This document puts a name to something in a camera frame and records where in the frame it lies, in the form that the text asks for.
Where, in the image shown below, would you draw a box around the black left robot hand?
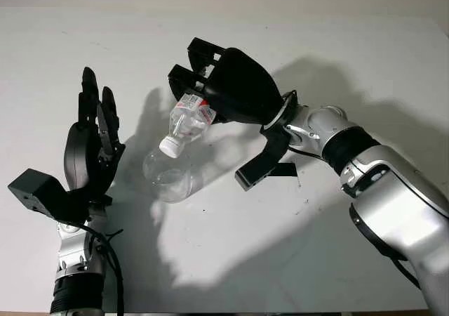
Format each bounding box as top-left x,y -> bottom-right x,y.
63,66 -> 126,204

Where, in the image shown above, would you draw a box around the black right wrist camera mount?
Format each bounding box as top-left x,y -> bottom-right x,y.
234,124 -> 293,191

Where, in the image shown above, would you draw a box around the clear plastic water bottle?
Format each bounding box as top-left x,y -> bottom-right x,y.
158,93 -> 217,159

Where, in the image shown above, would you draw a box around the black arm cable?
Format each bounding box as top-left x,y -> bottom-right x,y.
349,203 -> 422,291
83,223 -> 126,313

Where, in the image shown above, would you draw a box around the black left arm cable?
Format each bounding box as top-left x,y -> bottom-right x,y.
83,223 -> 126,313

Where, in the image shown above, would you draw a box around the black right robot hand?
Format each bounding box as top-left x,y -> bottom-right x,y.
167,37 -> 286,126

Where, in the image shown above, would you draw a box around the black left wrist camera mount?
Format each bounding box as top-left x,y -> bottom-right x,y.
7,168 -> 113,225

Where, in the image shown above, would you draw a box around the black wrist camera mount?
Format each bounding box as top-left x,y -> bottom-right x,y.
234,124 -> 293,191
7,168 -> 113,225

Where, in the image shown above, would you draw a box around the black tape strip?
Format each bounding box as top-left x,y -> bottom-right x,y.
269,162 -> 298,178

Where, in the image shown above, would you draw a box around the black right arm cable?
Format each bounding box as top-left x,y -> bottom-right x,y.
349,203 -> 422,291

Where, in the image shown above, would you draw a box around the clear glass cup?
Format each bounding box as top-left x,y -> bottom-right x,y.
142,147 -> 208,204

